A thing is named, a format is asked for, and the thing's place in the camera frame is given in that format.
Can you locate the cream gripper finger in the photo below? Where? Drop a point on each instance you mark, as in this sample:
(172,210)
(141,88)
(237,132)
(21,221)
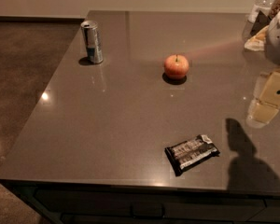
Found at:
(263,113)
(271,91)

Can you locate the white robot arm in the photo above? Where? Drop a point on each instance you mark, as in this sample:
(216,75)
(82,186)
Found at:
(272,52)

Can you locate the clear plastic water bottle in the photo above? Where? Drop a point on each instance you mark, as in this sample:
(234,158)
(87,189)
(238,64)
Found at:
(263,6)

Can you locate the red yellow apple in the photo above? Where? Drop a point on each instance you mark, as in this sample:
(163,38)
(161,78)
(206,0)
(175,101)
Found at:
(176,66)

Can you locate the silver blue drink can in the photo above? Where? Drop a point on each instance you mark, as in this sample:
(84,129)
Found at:
(92,41)

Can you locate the black rxbar chocolate wrapper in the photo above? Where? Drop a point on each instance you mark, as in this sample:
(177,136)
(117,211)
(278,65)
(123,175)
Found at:
(189,153)

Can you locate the yellowish snack bag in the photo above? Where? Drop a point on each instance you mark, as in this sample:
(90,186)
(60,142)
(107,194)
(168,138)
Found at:
(257,42)

